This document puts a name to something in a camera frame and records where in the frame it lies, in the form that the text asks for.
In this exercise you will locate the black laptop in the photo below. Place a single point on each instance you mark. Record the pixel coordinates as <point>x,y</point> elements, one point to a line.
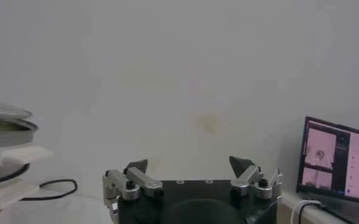
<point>334,158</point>

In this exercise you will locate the cream electric cooker base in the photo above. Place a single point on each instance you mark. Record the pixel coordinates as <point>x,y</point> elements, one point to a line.
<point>20,155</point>

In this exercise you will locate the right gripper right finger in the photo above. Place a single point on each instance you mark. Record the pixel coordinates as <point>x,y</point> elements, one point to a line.
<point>249,178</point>

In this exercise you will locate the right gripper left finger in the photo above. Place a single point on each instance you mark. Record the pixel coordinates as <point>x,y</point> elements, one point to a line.
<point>136,179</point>

